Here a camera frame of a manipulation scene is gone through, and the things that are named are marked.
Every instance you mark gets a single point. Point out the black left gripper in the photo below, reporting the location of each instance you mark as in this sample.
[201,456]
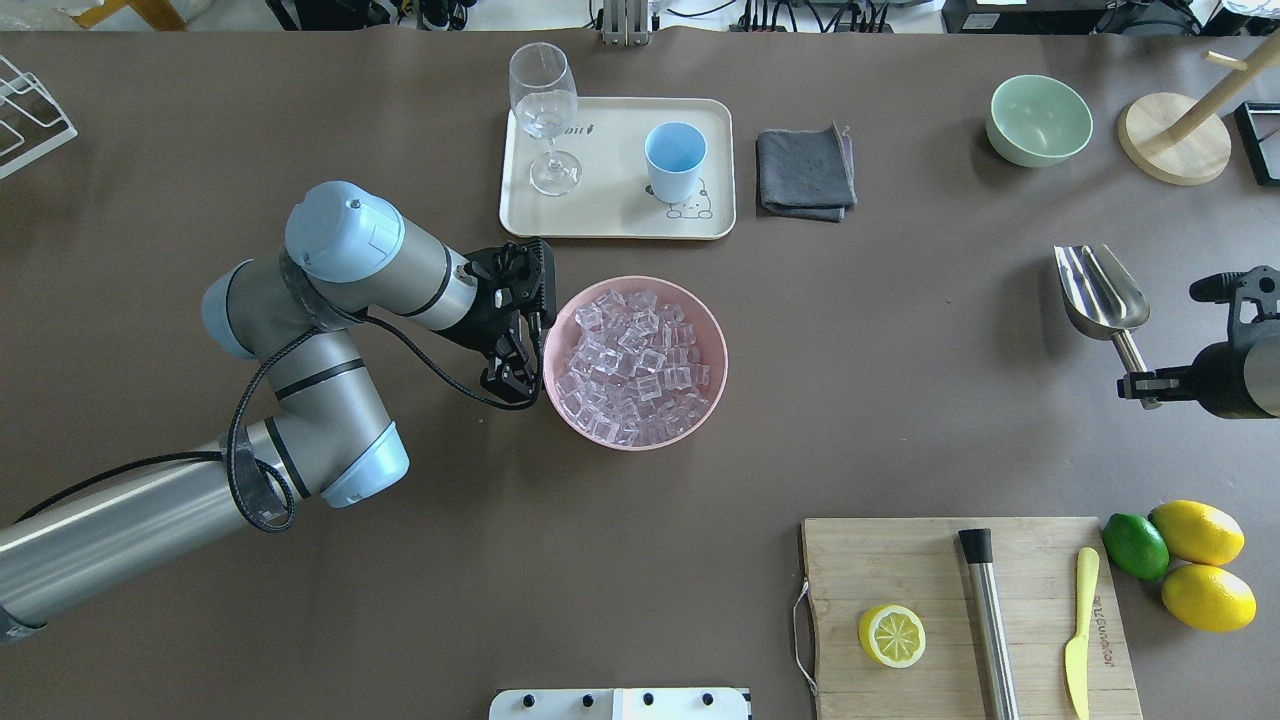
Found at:
[487,335]

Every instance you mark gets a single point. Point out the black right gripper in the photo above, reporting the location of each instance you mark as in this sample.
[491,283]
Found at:
[1218,377]

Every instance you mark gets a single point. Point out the pink bowl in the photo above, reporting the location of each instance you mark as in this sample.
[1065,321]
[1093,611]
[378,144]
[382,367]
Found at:
[634,362]

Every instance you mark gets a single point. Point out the metal ice scoop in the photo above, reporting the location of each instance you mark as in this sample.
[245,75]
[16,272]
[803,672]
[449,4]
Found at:
[1102,299]

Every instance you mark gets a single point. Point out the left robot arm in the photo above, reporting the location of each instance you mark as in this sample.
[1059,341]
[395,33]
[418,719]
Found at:
[310,422]

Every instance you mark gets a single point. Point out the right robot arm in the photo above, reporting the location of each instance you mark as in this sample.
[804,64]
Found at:
[1234,379]

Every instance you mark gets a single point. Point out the clear ice cubes pile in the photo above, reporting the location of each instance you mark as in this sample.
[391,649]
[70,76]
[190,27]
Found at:
[632,365]

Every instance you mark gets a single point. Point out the wooden cup stand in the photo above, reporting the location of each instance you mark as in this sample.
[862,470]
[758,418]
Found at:
[1181,140]

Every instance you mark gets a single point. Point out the light blue cup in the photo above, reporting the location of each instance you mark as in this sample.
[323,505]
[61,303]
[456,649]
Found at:
[674,153]

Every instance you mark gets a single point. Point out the cream serving tray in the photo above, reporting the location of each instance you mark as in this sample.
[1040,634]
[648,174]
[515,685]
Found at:
[613,199]

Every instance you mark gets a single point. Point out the yellow lemon upper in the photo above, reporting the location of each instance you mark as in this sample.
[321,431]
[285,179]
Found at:
[1197,532]

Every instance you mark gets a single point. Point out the yellow lemon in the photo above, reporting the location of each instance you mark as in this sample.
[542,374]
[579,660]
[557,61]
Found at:
[1208,598]
[1197,532]

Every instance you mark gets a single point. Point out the green lime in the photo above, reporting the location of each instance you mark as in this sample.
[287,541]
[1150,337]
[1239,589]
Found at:
[1136,546]

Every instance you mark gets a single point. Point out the clear wine glass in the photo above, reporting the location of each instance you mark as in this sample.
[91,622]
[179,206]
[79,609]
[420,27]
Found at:
[543,97]

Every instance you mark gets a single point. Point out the green bowl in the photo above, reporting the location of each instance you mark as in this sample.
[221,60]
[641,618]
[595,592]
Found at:
[1037,121]

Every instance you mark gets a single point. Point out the yellow lemon lower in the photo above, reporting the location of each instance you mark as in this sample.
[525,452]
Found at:
[1208,598]

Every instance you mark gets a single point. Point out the grey folded cloth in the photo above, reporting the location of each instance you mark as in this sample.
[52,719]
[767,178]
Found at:
[806,174]

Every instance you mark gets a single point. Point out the yellow plastic knife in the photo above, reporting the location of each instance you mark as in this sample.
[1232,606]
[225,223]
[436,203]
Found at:
[1076,650]

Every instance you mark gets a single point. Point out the steel muddler black tip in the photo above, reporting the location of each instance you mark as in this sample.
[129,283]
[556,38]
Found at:
[976,545]

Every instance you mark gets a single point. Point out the half lemon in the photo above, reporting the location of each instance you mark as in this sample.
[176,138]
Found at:
[892,635]

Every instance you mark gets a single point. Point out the wooden cutting board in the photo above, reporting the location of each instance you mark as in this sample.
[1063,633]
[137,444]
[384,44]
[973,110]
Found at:
[854,564]

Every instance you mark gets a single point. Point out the black tray frame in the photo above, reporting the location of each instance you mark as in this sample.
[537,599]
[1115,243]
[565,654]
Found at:
[1257,126]

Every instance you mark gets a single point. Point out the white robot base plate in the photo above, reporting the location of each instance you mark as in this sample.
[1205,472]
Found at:
[623,703]

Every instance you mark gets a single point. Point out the white wire cup rack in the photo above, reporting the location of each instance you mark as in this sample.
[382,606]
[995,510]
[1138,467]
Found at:
[32,120]

